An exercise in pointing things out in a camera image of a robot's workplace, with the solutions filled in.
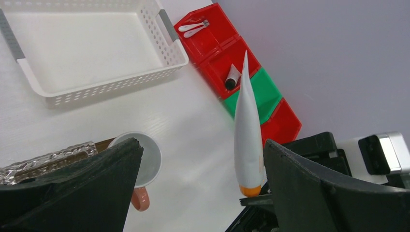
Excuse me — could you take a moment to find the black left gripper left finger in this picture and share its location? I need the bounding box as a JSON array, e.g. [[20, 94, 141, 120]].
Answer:
[[0, 138, 144, 232]]

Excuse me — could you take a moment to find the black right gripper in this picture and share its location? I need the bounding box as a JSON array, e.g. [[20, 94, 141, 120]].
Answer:
[[224, 131, 410, 232]]

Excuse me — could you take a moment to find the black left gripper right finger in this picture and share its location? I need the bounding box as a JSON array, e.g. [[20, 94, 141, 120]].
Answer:
[[264, 140, 410, 232]]

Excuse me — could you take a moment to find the orange-pink mug white inside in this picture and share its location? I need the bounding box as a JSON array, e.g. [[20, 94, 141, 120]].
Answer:
[[108, 131, 162, 212]]

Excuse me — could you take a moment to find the orange capped toothpaste tube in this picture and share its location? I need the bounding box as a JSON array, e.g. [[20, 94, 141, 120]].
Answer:
[[234, 51, 264, 197]]

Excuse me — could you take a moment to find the clear acrylic toothbrush holder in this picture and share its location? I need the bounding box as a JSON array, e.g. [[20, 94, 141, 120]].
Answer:
[[0, 141, 98, 185]]

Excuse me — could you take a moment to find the black capped toothpaste tube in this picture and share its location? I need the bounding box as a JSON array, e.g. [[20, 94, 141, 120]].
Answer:
[[225, 64, 241, 91]]

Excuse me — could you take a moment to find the brown oval wooden tray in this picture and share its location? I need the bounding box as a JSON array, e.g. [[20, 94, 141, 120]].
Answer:
[[95, 138, 114, 153]]

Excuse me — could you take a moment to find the green plastic tray insert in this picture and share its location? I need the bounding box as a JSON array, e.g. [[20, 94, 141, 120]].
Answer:
[[222, 67, 282, 124]]

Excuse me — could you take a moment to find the red plastic organizer tray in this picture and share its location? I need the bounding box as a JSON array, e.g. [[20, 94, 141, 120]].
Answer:
[[174, 3, 302, 144]]

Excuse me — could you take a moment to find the pale pink toothbrush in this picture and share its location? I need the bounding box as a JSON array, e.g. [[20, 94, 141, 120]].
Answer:
[[183, 23, 210, 38]]

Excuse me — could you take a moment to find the white pink toothbrush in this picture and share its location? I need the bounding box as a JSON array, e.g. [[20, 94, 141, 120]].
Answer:
[[178, 20, 208, 32]]

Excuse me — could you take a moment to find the white perforated plastic basket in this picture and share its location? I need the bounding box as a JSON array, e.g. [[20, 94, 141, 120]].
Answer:
[[0, 0, 189, 107]]

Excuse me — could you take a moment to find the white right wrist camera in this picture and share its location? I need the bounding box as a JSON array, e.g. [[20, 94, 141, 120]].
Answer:
[[337, 131, 410, 189]]

